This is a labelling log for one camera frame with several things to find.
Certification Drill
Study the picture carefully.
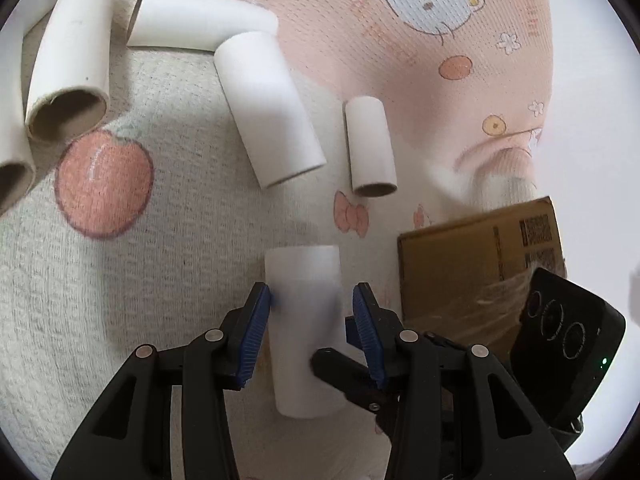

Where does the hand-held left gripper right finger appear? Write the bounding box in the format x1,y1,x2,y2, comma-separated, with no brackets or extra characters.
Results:
351,282,576,480

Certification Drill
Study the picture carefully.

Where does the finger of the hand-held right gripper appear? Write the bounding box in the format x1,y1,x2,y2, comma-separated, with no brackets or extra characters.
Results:
311,346,397,435

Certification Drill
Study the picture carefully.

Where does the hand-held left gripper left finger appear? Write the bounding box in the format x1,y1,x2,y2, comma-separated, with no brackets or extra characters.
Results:
50,281,274,480

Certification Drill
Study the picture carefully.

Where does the brown cardboard box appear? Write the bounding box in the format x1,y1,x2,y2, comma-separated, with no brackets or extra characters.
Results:
397,196,569,362

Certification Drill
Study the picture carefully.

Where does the small white cardboard tube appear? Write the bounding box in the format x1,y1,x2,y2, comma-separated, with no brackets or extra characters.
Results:
344,96,399,198

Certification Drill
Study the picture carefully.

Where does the pink cartoon printed blanket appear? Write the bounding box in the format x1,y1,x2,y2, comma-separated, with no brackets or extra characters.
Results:
0,0,557,480

